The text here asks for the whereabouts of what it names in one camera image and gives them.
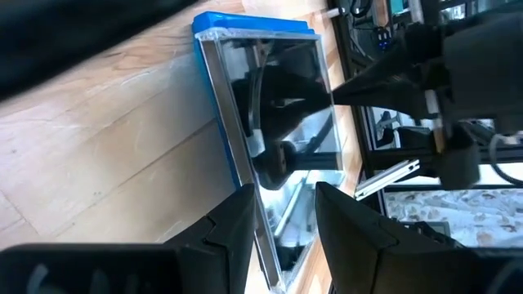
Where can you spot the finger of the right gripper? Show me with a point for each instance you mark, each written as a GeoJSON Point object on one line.
{"type": "Point", "coordinates": [392, 85]}
{"type": "Point", "coordinates": [457, 159]}

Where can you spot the black device blue lights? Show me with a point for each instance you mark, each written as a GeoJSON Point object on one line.
{"type": "Point", "coordinates": [383, 38]}

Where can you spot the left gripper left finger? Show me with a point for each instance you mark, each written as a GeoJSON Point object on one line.
{"type": "Point", "coordinates": [220, 253]}

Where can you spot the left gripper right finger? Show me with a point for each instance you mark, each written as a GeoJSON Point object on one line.
{"type": "Point", "coordinates": [355, 253]}

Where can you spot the silver aluminium bar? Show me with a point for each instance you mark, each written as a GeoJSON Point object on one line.
{"type": "Point", "coordinates": [388, 177]}

